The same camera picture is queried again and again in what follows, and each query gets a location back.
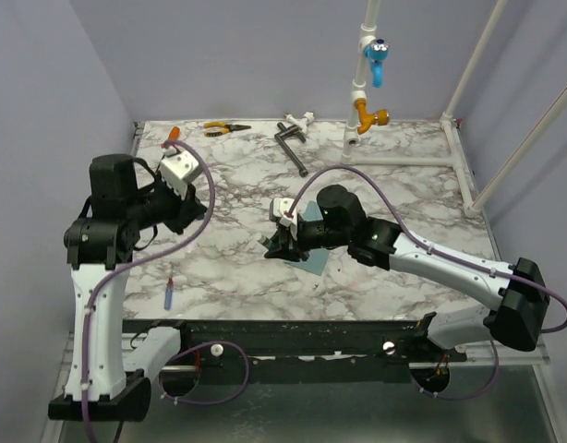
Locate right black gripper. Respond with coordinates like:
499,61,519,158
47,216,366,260
265,215,351,262

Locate teal paper envelope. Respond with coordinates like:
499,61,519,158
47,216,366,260
285,200,330,276

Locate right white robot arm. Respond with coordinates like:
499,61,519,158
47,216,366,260
265,185,549,362

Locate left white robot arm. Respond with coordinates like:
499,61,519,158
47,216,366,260
48,152,207,422

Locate white pipe fitting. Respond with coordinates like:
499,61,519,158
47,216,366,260
284,111,315,133

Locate orange tap valve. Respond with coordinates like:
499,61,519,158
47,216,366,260
354,98,390,135

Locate blue tap valve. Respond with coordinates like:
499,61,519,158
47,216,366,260
363,39,390,88

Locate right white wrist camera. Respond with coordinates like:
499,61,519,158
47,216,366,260
269,198,298,240

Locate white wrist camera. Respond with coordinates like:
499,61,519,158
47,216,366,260
158,146,202,200
269,198,298,240

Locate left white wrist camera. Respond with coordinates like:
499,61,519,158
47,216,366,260
158,146,202,200

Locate orange handled screwdriver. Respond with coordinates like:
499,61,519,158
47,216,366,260
167,126,180,139

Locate aluminium rail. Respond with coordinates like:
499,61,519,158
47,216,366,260
61,327,550,370

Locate yellow handled pliers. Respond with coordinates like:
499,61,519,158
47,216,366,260
203,121,252,138

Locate dark metal crank handle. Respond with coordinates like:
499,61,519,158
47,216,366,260
274,122,308,177

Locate white PVC pipe frame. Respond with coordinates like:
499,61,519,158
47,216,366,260
340,1,567,219

